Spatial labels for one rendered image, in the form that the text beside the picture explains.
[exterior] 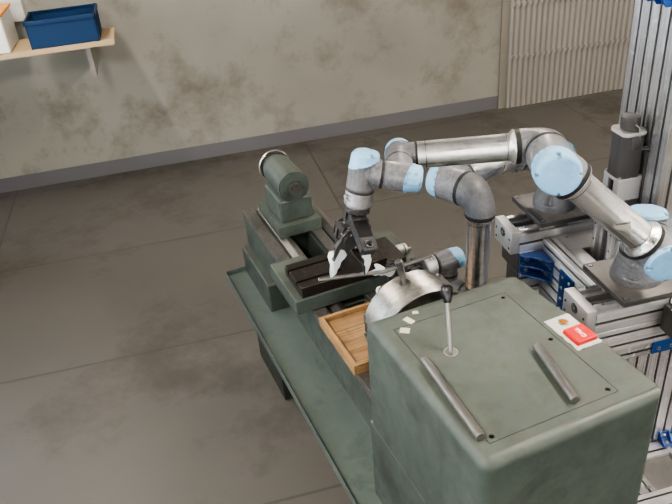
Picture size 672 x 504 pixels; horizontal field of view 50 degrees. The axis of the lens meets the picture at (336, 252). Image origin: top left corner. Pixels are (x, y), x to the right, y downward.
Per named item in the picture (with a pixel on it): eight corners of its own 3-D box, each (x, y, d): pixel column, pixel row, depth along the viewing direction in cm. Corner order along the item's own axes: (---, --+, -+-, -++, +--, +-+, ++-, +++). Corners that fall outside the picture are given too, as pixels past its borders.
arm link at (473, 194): (507, 176, 222) (498, 306, 246) (479, 167, 229) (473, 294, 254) (484, 189, 215) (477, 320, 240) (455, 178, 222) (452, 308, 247)
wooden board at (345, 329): (451, 342, 243) (451, 333, 241) (354, 376, 232) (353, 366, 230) (409, 297, 267) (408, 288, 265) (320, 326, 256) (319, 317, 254)
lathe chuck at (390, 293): (474, 342, 228) (458, 266, 209) (389, 388, 222) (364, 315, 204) (459, 326, 235) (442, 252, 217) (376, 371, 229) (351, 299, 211)
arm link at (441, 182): (550, 169, 260) (453, 212, 228) (516, 159, 270) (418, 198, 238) (555, 138, 254) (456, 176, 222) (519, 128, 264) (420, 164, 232)
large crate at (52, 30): (103, 28, 516) (96, 2, 507) (101, 40, 487) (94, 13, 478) (35, 38, 508) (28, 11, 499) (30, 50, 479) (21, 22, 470)
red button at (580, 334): (597, 341, 179) (598, 335, 178) (577, 348, 178) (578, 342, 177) (581, 328, 184) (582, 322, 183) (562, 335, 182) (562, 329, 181)
